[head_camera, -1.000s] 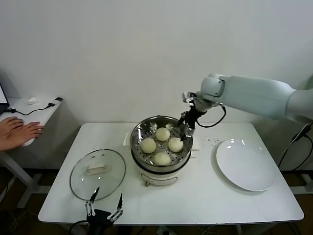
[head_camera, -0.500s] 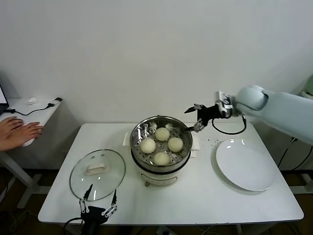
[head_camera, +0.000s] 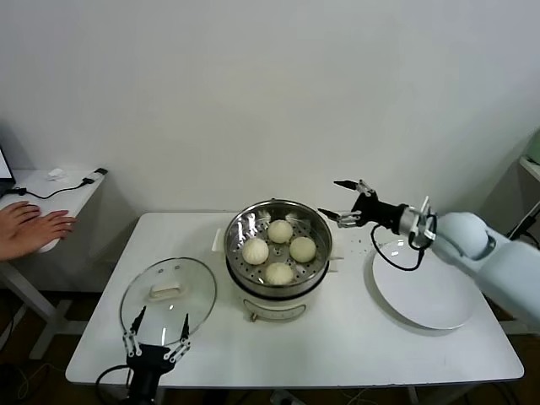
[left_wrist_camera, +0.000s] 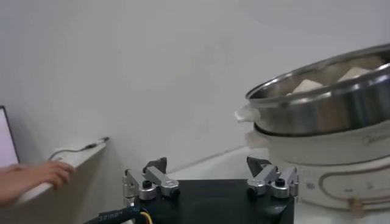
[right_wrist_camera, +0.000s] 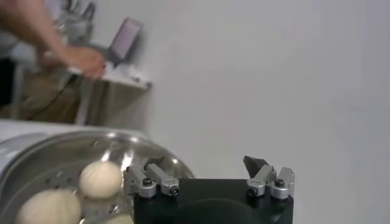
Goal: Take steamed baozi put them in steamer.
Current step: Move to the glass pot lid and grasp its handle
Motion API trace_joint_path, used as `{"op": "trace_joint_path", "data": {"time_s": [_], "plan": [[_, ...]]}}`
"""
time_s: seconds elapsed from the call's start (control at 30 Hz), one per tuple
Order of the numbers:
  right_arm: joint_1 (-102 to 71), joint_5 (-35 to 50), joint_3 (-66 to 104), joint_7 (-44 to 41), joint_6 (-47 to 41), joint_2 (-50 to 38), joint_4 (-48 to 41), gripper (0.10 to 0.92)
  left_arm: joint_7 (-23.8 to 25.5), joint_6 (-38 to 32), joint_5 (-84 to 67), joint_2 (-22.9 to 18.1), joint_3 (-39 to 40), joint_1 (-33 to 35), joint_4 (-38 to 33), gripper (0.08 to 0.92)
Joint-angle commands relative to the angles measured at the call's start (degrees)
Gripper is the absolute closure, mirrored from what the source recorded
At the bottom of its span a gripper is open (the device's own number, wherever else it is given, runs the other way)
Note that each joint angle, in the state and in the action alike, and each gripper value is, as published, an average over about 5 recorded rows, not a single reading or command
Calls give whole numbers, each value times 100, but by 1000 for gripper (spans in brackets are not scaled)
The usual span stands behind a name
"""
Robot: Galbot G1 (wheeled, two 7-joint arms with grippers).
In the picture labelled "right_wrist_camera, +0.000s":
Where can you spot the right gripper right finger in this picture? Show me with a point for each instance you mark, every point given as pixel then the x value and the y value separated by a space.
pixel 262 177

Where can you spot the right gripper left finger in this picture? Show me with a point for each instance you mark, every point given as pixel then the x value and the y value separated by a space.
pixel 160 178

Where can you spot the white steamed baozi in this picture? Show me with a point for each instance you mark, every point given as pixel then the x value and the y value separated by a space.
pixel 48 210
pixel 100 179
pixel 120 219

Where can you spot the person bare forearm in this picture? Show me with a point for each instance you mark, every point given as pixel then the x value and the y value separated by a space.
pixel 27 18

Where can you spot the stainless steel steamer basket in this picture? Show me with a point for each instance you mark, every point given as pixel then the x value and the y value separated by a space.
pixel 61 152

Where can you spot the person bare hand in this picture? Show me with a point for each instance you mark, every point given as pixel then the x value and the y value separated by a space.
pixel 85 62

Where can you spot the white side table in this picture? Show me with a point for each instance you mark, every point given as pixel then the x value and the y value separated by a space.
pixel 128 79

